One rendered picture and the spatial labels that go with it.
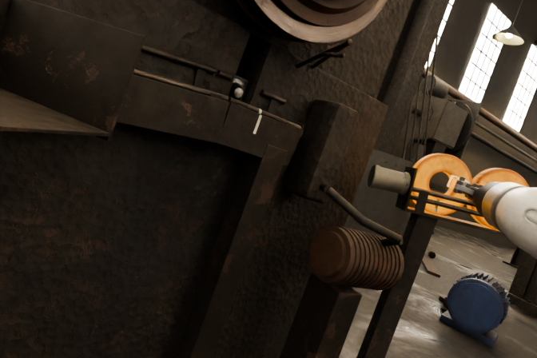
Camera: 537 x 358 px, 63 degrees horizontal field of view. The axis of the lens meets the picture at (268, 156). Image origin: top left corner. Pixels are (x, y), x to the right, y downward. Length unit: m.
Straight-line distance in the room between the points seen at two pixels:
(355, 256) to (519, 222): 0.35
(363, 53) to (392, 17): 0.15
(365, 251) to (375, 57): 0.59
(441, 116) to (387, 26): 7.47
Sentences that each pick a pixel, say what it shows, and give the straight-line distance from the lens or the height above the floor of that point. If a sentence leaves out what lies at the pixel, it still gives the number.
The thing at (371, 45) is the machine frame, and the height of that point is 1.01.
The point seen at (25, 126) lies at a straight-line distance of 0.43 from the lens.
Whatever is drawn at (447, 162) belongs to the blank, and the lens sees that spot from 1.16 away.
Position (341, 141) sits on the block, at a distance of 1.05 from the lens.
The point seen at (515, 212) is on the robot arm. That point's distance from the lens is 0.77.
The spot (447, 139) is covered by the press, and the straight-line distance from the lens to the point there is 9.02.
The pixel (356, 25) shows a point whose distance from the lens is 1.05.
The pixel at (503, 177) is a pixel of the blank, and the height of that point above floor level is 0.77.
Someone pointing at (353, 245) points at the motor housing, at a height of 0.51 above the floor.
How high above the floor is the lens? 0.66
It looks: 2 degrees down
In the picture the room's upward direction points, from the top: 20 degrees clockwise
